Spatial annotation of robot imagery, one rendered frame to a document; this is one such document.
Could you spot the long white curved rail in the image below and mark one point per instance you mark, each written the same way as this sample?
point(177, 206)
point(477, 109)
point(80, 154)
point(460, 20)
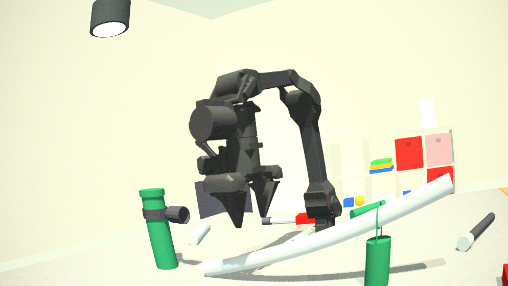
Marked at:
point(389, 212)

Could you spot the white cylinder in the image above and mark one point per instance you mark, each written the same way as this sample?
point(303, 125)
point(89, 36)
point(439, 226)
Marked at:
point(197, 234)

